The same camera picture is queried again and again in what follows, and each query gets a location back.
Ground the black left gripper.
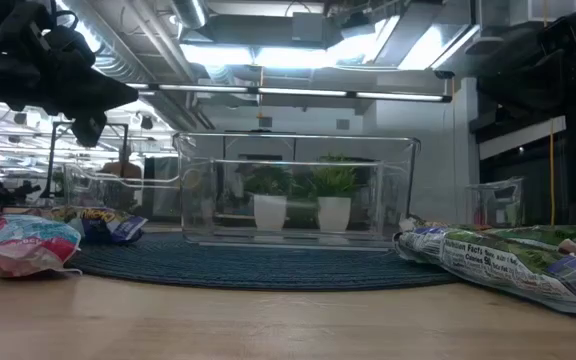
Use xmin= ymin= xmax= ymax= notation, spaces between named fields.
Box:
xmin=12 ymin=0 xmax=139 ymax=149

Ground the brown granola bar blue end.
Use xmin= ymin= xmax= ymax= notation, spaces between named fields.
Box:
xmin=47 ymin=205 xmax=148 ymax=246

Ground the blue snack bar packet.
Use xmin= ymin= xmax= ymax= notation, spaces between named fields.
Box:
xmin=394 ymin=215 xmax=576 ymax=315

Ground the person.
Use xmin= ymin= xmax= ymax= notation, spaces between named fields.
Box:
xmin=99 ymin=158 xmax=144 ymax=212

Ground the small clear plastic bin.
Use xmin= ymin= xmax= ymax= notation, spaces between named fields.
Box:
xmin=464 ymin=176 xmax=525 ymax=227
xmin=62 ymin=163 xmax=182 ymax=214

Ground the large clear plastic bin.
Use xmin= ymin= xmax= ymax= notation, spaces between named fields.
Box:
xmin=172 ymin=131 xmax=422 ymax=251

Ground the long LED light bar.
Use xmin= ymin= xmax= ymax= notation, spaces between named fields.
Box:
xmin=126 ymin=81 xmax=453 ymax=104

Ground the broad-leaf plant white pot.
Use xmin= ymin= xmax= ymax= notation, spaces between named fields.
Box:
xmin=241 ymin=163 xmax=295 ymax=232

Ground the round dark blue woven mat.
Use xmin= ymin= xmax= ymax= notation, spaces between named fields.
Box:
xmin=67 ymin=230 xmax=462 ymax=292

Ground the grassy plant white pot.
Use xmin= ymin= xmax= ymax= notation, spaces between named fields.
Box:
xmin=306 ymin=153 xmax=360 ymax=233

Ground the yellow cable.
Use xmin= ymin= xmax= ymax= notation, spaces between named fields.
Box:
xmin=546 ymin=118 xmax=556 ymax=227

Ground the silver ventilation duct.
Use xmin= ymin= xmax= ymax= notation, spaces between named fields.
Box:
xmin=169 ymin=0 xmax=210 ymax=30

